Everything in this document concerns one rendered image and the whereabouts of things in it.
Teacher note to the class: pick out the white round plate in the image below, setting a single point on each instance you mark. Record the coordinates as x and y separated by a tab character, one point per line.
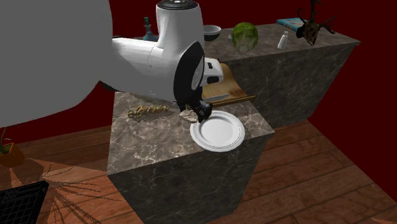
220	131

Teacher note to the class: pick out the teal bottle vase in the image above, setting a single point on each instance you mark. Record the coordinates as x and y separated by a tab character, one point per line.
148	34

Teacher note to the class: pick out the white salt shaker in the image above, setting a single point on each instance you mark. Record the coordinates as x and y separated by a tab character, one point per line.
282	42

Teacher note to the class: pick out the gold script word ornament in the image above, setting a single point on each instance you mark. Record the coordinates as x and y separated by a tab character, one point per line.
149	110

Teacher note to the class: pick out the dark antlered skull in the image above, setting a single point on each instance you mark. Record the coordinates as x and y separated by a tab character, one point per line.
310	31

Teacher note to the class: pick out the grey knife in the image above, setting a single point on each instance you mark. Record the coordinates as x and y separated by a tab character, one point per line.
218	97

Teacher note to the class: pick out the potted plant in orange pot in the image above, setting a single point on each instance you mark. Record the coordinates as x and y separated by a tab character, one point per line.
11	155

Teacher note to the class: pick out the wooden cutting board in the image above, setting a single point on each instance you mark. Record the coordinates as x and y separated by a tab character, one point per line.
228	86

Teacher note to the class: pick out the blue book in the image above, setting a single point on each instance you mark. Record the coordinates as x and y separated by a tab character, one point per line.
290	22

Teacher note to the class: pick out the beige crumpled lump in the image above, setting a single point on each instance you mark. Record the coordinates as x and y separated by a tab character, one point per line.
188	115

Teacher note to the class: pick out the green cabbage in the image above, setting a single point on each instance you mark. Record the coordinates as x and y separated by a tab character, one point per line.
245	36

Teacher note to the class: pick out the black grid crate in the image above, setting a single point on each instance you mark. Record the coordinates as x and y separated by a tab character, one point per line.
20	203

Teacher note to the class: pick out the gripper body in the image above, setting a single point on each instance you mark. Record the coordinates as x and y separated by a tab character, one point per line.
203	110

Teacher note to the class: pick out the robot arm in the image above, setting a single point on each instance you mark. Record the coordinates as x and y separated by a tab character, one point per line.
55	56

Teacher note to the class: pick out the white and dark bowl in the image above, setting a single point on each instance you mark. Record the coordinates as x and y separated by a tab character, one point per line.
211	32

